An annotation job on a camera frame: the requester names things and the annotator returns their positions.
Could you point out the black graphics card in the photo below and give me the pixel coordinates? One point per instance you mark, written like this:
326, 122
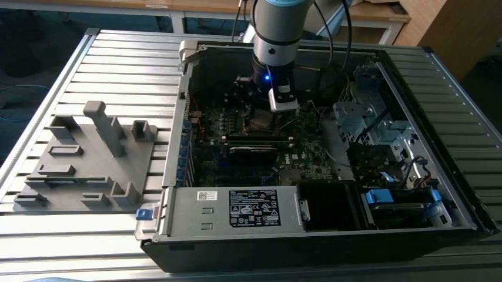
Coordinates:
252, 158

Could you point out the black open PC case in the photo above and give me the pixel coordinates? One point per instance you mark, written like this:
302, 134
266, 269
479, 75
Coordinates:
314, 255

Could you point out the green RAM stick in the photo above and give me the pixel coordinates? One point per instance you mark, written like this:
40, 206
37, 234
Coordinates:
67, 181

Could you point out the grey power supply unit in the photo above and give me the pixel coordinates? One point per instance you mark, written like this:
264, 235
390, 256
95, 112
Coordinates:
188, 217

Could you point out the silver CPU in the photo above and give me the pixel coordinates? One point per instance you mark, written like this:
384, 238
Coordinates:
262, 120

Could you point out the wooden desk white frame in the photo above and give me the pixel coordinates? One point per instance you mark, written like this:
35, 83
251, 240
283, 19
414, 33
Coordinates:
376, 14

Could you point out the blue case latch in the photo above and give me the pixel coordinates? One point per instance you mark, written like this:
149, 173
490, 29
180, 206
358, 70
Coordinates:
141, 214

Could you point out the grey parts rack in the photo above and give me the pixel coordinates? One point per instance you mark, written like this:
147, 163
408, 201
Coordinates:
97, 173

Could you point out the green motherboard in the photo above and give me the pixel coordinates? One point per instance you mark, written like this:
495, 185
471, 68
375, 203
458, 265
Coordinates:
310, 147

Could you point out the silver metal drive cage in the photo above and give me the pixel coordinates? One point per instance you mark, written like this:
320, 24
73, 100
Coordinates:
352, 116

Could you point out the CPU socket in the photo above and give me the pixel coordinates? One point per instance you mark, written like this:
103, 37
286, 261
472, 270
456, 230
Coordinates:
246, 124

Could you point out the wooden cabinet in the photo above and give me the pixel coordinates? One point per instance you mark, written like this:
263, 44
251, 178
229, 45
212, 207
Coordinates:
462, 35

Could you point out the blue disk carrier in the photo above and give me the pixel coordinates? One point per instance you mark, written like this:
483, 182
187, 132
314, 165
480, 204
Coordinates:
378, 196

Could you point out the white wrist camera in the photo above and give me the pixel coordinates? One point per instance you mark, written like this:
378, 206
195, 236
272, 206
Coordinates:
283, 102

